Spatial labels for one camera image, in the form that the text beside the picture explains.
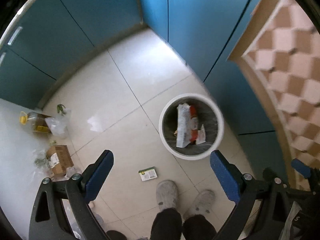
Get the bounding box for white plastic wrapper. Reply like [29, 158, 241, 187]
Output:
[279, 202, 302, 240]

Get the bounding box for green white small box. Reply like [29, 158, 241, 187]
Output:
[138, 167, 158, 181]

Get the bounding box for red white food bag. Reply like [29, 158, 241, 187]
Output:
[176, 103, 199, 148]

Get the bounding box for red torn wrapper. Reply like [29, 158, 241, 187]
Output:
[196, 124, 206, 145]

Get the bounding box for white trash bin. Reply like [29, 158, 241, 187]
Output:
[158, 93, 225, 161]

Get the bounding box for blue kitchen cabinets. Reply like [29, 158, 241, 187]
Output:
[1, 0, 289, 178]

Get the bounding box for cardboard box on floor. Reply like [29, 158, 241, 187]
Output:
[46, 145, 74, 176]

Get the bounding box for right grey slipper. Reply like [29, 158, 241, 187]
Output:
[183, 190, 215, 220]

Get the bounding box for grey slipper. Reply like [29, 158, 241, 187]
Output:
[183, 190, 215, 220]
[156, 180, 178, 212]

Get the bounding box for clear plastic bag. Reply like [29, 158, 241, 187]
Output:
[45, 108, 72, 139]

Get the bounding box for person's black trouser legs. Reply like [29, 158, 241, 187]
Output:
[150, 208, 217, 240]

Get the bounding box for yellow cap oil bottle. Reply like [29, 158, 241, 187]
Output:
[19, 111, 51, 133]

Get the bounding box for left grey slipper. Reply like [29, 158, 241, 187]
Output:
[156, 180, 178, 212]

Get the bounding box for checkered printed tablecloth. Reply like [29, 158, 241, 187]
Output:
[227, 0, 320, 192]

